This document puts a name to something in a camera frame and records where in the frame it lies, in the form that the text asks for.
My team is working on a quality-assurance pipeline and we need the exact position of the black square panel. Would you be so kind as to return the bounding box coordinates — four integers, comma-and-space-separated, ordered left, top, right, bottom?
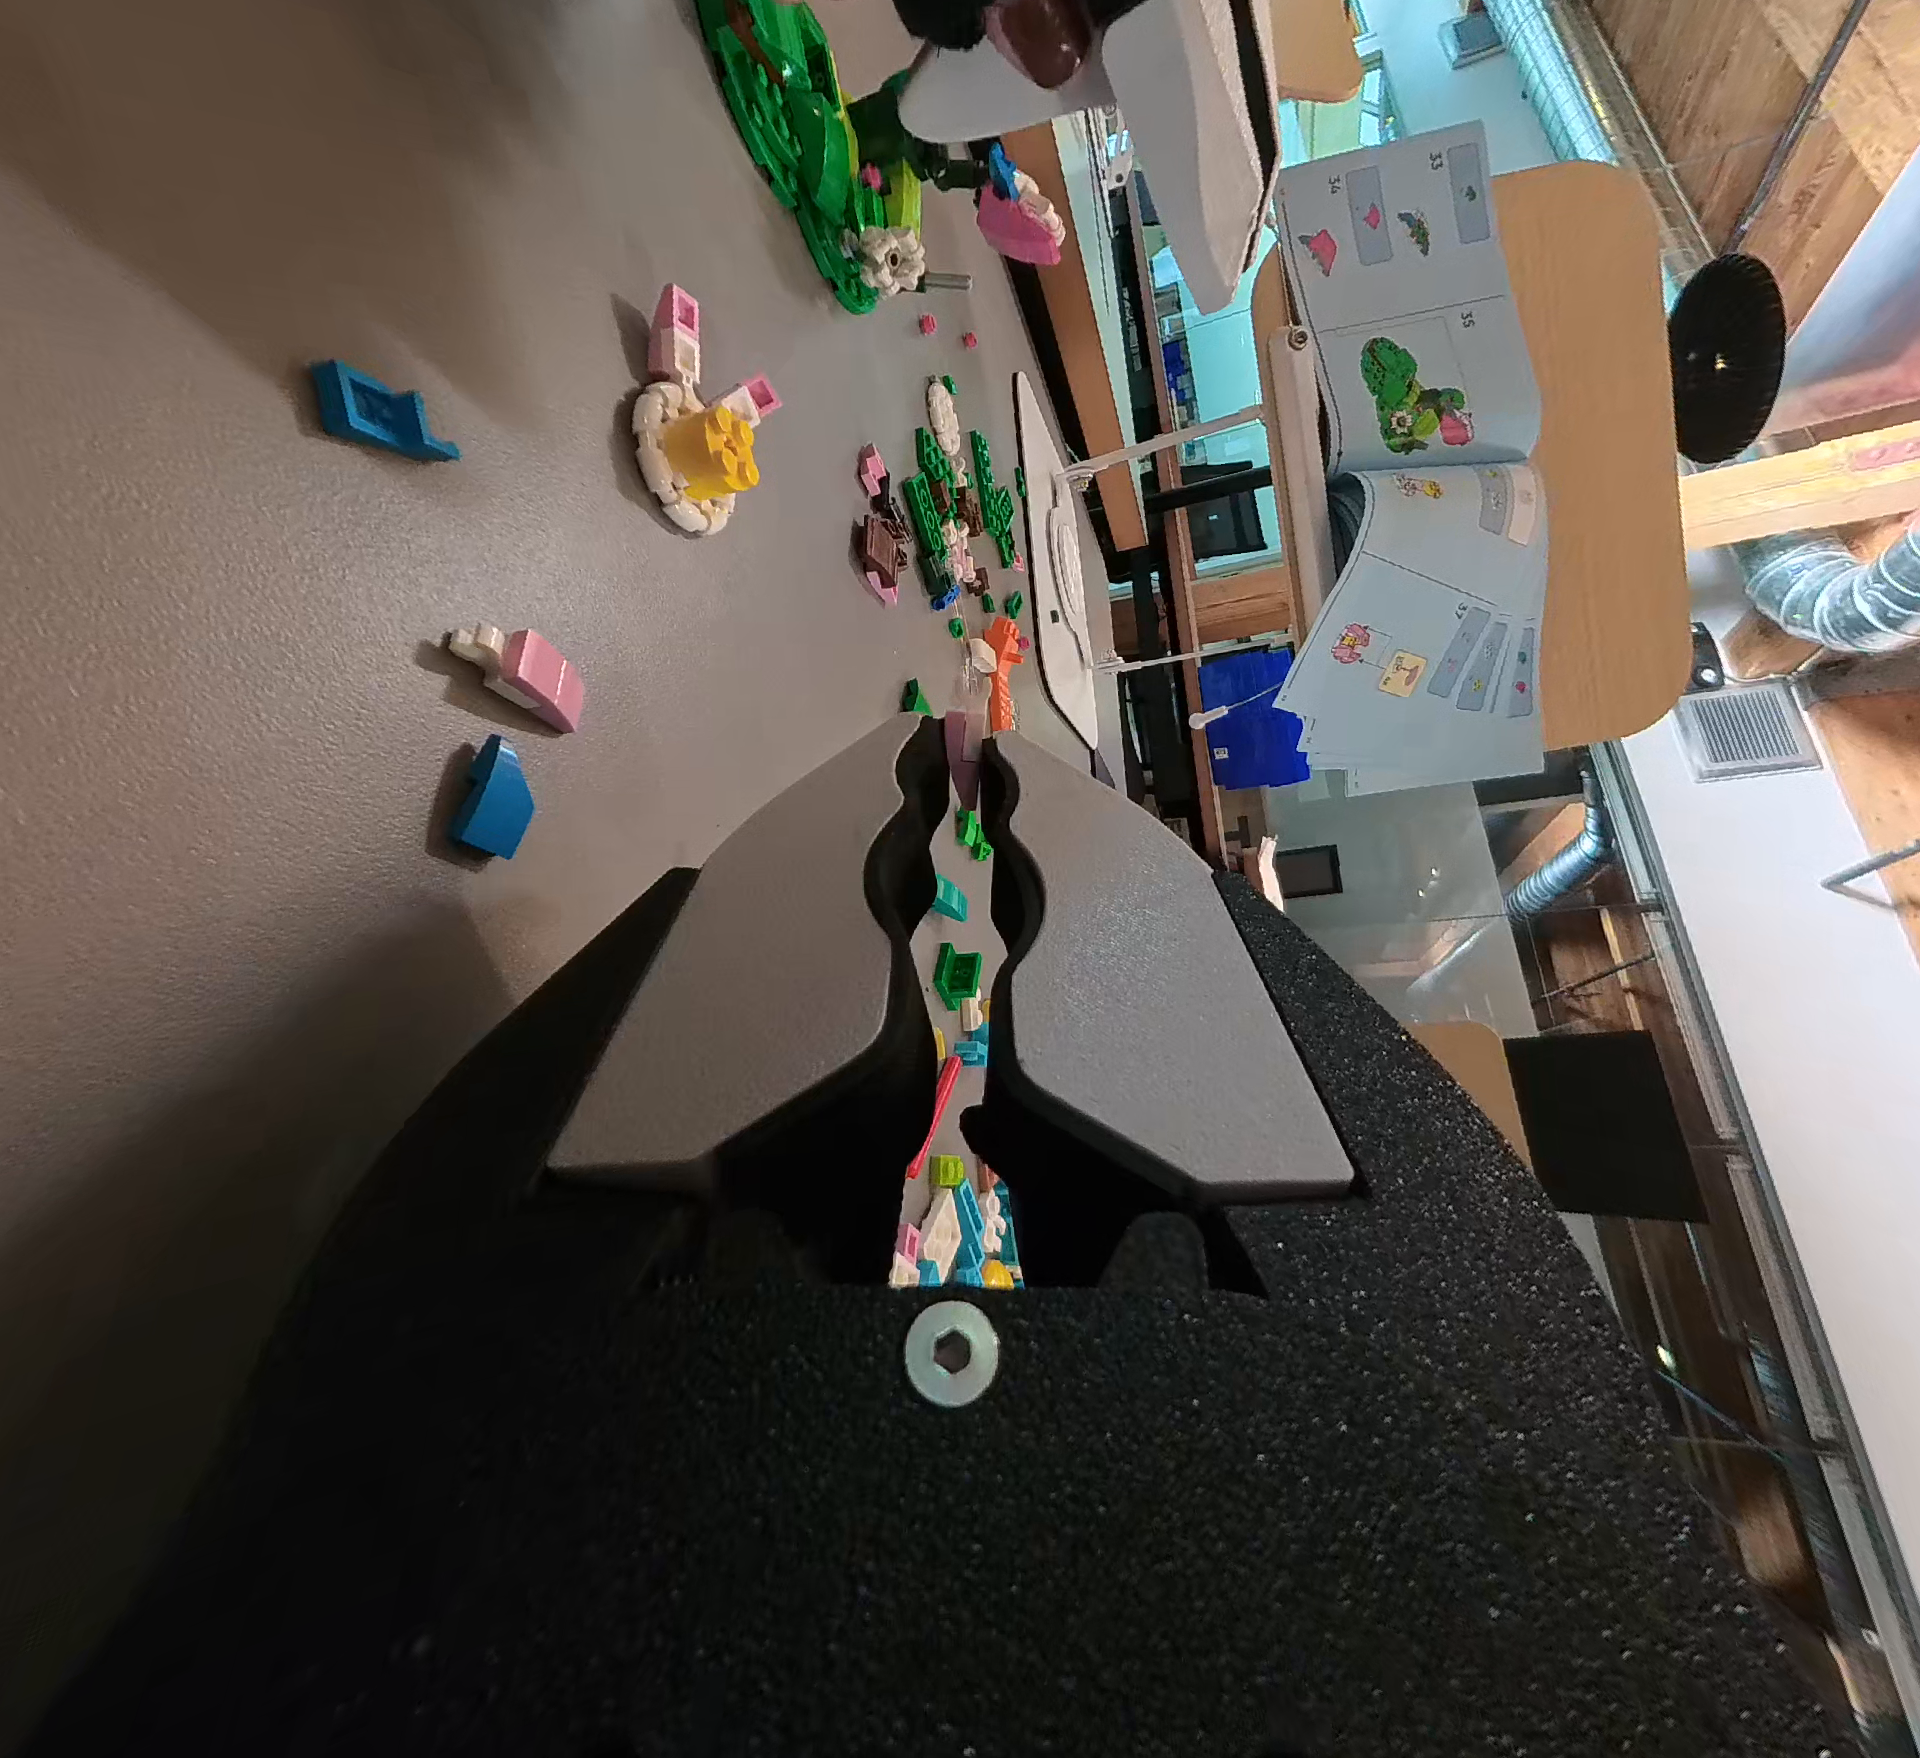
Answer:
1502, 1031, 1712, 1225

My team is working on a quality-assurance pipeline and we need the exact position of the thick silver duct elbow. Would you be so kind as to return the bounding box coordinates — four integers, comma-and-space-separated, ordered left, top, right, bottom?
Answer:
1739, 520, 1920, 658

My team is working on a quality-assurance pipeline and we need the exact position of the scatter of mixed small lego bricks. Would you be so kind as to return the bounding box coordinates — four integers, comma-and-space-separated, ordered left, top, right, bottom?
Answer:
891, 679, 1030, 1292

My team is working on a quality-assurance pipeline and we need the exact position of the pile of green brown lego pieces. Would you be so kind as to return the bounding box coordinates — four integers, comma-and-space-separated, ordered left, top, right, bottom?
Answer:
851, 374, 1030, 612

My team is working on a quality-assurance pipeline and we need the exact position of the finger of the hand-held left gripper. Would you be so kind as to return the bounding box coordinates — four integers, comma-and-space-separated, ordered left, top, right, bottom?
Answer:
1110, 0, 1260, 308
1218, 0, 1281, 249

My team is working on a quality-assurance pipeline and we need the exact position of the wall vent grille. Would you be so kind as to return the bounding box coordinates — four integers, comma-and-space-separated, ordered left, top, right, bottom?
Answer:
1671, 679, 1824, 783

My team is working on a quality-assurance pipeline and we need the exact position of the blue curved lego slope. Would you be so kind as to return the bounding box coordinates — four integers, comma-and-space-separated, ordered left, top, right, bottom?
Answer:
446, 733, 537, 864

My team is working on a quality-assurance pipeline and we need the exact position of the pink lego flower piece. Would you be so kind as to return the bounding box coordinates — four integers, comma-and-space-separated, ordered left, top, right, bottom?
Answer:
974, 143, 1069, 268

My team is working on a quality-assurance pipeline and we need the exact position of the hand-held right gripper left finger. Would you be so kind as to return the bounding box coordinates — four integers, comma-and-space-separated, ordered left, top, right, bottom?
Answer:
545, 712, 943, 1183

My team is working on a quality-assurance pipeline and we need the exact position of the white book stand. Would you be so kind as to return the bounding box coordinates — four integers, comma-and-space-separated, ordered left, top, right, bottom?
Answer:
1012, 370, 1300, 756

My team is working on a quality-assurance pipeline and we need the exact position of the black round disc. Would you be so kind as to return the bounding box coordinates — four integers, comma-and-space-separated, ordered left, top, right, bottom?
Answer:
1668, 253, 1788, 469

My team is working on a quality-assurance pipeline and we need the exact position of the light wooden chair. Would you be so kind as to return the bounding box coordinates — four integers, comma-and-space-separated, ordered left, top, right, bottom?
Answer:
1409, 1021, 1531, 1169
1260, 0, 1367, 109
1492, 160, 1689, 753

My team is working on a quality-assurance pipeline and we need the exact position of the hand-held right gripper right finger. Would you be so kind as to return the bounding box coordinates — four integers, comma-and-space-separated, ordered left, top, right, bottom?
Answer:
960, 733, 1361, 1206

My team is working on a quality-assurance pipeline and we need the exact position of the green lego garden build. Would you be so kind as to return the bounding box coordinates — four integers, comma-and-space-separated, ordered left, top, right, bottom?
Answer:
685, 0, 961, 318

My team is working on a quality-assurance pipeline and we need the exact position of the thin silver duct pipe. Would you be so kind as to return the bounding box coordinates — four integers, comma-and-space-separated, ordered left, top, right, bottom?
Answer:
1503, 768, 1614, 921

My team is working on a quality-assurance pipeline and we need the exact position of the yellow and white lego flower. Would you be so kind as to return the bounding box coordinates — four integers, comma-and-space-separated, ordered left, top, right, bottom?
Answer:
626, 282, 786, 539

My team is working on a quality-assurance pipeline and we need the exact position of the blue lego plate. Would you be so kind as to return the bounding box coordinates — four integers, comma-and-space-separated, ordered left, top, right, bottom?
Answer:
310, 358, 461, 465

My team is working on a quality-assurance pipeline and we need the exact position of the lego instruction booklet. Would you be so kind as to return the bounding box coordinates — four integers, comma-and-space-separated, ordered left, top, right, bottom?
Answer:
1272, 120, 1550, 798

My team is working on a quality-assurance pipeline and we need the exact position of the orange lego piece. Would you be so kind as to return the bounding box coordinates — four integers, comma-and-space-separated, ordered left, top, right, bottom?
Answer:
966, 615, 1033, 738

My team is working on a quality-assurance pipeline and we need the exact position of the pink and white lego piece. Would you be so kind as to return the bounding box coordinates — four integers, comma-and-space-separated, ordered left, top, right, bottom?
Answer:
443, 621, 590, 738

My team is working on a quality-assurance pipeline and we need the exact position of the black monitor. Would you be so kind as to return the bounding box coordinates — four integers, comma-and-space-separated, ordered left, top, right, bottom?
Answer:
1184, 465, 1269, 561

